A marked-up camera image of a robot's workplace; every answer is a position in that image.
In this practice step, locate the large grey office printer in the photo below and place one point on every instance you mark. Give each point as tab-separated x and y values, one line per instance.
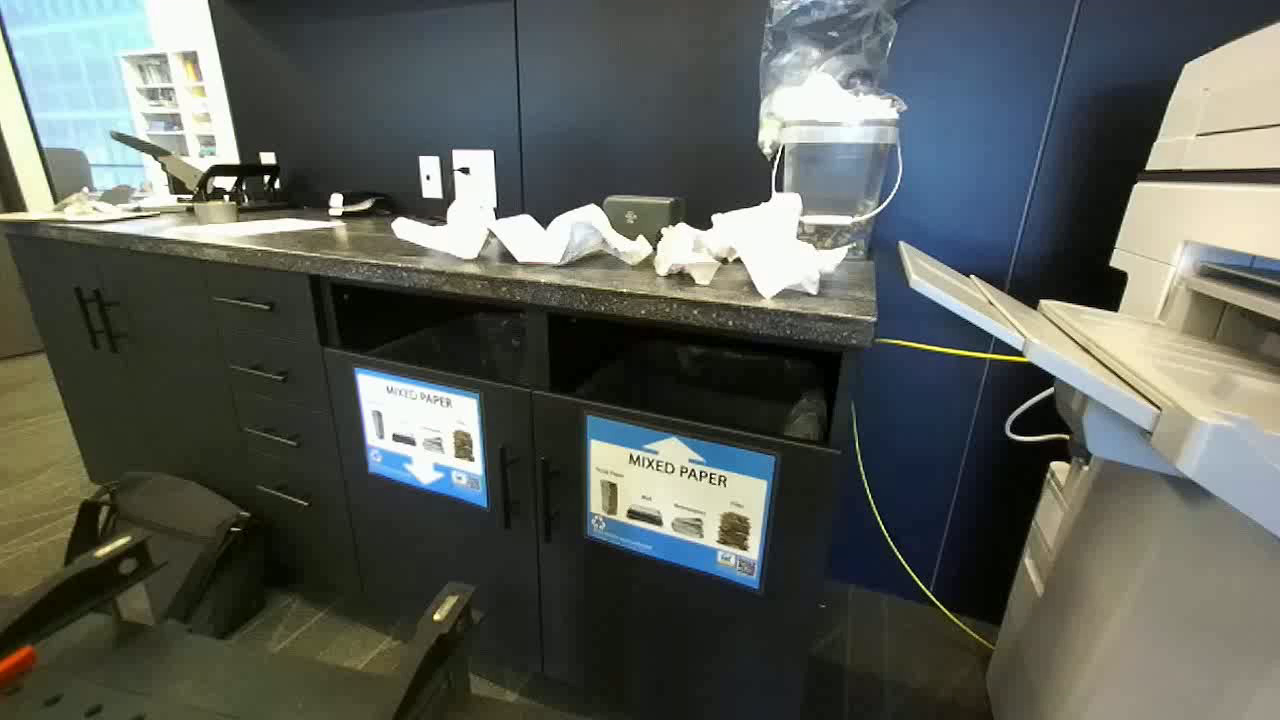
1150	580

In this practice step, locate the left mixed paper sign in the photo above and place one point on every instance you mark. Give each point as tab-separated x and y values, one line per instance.
422	434

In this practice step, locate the white wall switch plate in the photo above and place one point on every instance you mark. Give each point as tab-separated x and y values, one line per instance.
429	176

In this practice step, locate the dark drawer cabinet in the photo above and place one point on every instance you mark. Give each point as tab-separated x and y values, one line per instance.
208	375

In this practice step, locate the black bin liner bag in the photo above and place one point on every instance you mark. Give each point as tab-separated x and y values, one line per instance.
716	384

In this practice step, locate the small crumpled white paper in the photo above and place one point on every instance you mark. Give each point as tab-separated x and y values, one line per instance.
684	254

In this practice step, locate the left bin cabinet door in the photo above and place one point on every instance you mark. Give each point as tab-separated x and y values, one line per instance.
413	541

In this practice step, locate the small dark grey box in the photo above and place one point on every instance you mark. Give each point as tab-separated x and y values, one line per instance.
640	215

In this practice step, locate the right mixed paper sign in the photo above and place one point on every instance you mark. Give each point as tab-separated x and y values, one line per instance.
678	498

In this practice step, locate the mixed paper sign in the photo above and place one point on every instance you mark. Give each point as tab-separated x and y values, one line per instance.
678	498
422	434

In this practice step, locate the white wall power outlet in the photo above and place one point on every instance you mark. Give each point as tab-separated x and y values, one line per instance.
475	176

